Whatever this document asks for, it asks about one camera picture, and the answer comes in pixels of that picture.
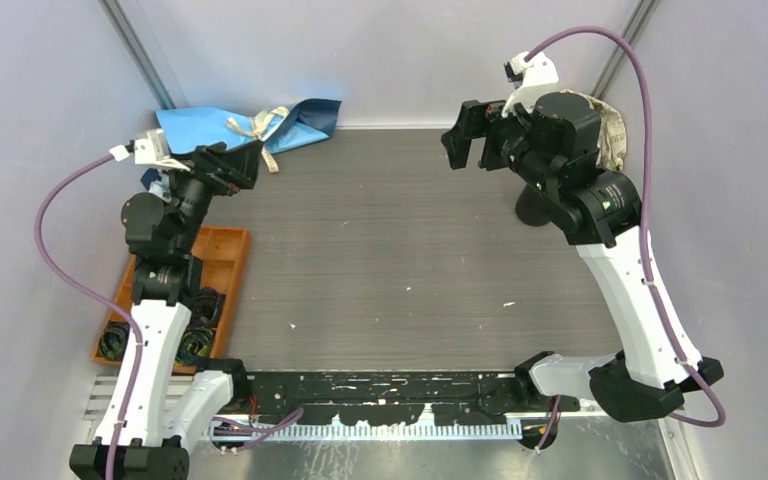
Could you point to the rolled dark item front left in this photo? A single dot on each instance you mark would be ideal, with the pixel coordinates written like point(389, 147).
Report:
point(113, 341)

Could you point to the blue paper flower bouquet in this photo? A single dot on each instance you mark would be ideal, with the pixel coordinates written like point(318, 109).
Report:
point(280, 129)

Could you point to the rolled dark item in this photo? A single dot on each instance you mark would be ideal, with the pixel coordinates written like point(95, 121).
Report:
point(195, 346)
point(207, 308)
point(113, 341)

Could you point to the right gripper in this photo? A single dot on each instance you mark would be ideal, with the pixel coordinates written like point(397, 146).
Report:
point(488, 123)

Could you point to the cream ribbon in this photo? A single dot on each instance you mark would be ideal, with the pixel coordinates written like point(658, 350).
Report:
point(260, 129)

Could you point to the rolled dark item middle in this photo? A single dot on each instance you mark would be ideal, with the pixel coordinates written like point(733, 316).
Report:
point(207, 308)

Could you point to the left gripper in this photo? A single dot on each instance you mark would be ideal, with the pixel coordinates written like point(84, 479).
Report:
point(237, 167)

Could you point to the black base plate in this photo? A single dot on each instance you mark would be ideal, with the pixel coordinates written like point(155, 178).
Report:
point(388, 398)

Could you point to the rolled dark item front right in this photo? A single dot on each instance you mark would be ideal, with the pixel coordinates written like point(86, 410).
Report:
point(195, 346)

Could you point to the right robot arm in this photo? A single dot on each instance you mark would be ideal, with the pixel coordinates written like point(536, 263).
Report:
point(553, 147)

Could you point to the patterned cream cloth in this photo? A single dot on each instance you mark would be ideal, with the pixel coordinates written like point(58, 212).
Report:
point(612, 140)

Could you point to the aluminium rail frame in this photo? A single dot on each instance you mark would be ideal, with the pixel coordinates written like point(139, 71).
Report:
point(576, 440)

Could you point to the black vase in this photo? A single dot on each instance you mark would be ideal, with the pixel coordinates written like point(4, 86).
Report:
point(529, 208)

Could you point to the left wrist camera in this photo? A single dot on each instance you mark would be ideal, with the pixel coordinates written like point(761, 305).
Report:
point(150, 149)

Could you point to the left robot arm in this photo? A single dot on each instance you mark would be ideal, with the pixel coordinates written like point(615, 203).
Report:
point(140, 437)

